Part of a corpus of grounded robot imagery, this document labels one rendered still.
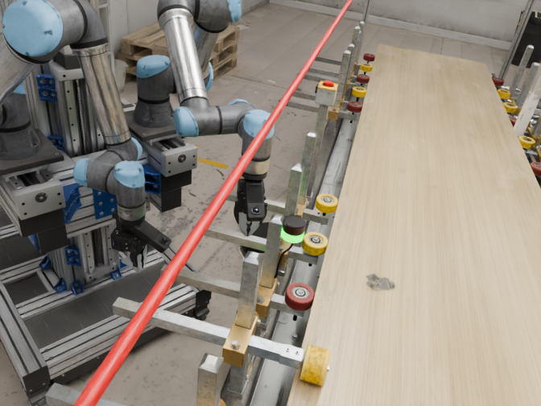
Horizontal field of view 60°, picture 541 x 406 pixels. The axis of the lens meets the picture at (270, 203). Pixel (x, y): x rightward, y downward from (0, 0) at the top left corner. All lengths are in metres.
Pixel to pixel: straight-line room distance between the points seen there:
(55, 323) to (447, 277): 1.56
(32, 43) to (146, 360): 1.52
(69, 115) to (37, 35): 0.61
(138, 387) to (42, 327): 0.47
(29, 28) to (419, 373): 1.19
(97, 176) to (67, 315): 1.04
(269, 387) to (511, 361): 0.65
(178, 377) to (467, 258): 1.31
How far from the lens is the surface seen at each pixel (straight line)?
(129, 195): 1.29
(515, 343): 1.46
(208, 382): 0.89
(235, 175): 0.36
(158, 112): 1.80
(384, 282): 1.42
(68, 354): 2.09
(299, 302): 1.31
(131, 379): 2.25
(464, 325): 1.43
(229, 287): 1.38
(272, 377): 1.50
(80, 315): 2.24
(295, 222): 1.24
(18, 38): 1.23
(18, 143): 1.64
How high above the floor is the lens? 1.83
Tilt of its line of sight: 34 degrees down
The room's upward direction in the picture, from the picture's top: 8 degrees clockwise
